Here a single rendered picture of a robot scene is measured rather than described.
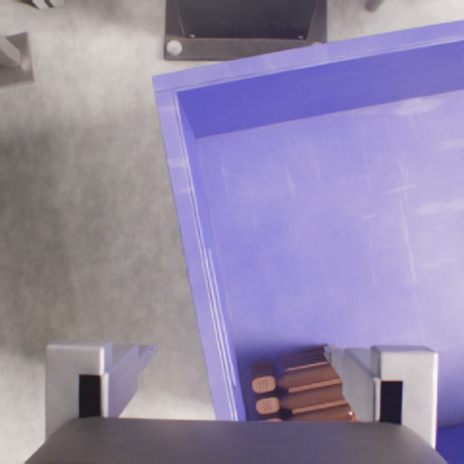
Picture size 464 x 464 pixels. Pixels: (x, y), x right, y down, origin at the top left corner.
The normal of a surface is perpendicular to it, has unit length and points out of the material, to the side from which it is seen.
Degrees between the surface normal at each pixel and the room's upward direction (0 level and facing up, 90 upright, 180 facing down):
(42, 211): 0
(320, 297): 0
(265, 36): 90
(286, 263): 0
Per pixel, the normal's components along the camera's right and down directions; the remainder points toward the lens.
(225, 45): -0.02, -0.02
